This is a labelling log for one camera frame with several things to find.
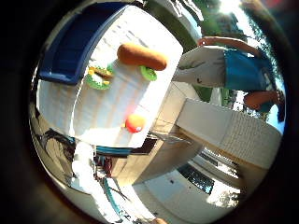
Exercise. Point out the red orange ball toy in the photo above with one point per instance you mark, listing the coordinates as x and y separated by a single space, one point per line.
135 123

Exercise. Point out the green kiwi slice toy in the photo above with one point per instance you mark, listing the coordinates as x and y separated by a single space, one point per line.
148 73

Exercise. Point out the plush burger toy green lettuce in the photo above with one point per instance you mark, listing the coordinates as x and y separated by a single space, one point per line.
98 78

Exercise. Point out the blue plastic container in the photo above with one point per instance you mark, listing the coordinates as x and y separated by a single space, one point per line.
71 46

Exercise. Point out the person in grey shirt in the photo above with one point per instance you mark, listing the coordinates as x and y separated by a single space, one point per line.
205 67

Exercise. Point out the white concrete bench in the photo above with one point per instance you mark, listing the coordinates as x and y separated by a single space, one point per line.
230 130

